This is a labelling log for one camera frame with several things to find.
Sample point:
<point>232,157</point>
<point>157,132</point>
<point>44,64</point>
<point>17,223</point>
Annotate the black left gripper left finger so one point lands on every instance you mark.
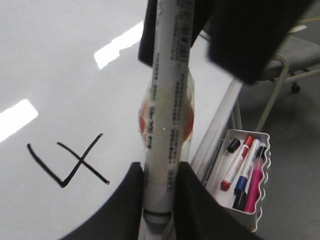
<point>120,216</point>

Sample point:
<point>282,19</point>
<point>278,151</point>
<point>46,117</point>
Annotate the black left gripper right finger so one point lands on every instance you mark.
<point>197,216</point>

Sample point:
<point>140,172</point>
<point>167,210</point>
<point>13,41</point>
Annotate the red round magnet taped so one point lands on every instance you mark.
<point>189,111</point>

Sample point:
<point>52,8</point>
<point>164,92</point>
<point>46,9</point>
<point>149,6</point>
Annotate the white whiteboard marker black tip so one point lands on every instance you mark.
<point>167,112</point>

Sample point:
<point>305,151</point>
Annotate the white whiteboard surface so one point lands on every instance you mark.
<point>71,86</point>

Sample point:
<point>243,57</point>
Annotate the red capped marker in tray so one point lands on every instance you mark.
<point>233,169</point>

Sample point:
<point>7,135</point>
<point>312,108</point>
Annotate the black marker in tray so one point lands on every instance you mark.
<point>241,197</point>

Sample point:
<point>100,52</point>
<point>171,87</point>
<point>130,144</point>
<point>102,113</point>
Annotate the blue capped marker in tray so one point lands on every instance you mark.
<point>248,165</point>

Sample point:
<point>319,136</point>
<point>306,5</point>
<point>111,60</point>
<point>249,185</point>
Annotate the white marker holder tray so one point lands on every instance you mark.
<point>222,163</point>

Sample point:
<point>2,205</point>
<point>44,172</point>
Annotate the pink marker in tray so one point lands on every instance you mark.
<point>253,191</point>

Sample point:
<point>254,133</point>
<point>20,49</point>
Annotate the black marker cap in tray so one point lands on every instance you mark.
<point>234,145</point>

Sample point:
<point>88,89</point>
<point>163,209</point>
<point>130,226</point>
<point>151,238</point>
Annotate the grey office chair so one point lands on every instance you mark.
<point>289,65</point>

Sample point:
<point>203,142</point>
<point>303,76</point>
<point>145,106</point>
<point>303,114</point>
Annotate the grey aluminium whiteboard frame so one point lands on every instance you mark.
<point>216,135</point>

